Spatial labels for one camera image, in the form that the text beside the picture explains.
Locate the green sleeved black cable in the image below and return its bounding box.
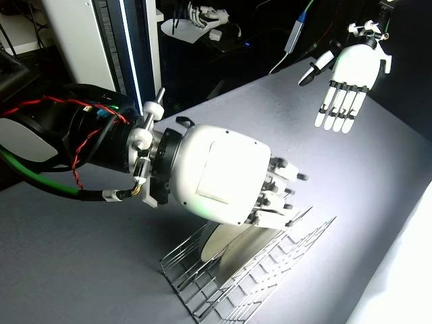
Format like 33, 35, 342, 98
0, 147, 139, 203

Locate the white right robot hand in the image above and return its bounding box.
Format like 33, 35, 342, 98
169, 116, 310, 231

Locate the white paper sheet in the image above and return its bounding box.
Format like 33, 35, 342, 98
160, 18, 212, 45

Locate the silver wire dish rack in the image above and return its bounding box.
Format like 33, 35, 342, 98
158, 206, 338, 323

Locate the grey adapter dongle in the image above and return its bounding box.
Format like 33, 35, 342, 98
283, 20, 306, 54

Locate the spare white robot hand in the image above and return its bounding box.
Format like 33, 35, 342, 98
186, 1, 231, 32

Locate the thin white cable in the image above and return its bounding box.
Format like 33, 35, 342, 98
268, 50, 290, 75

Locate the green cable blue plug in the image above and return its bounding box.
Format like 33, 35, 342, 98
298, 0, 317, 23

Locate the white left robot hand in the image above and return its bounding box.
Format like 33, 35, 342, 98
297, 43, 393, 134

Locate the white plate black underside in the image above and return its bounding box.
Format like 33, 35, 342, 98
198, 221, 244, 263
217, 227, 284, 286

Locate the red black twisted wire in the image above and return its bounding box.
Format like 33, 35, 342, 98
0, 95, 132, 190

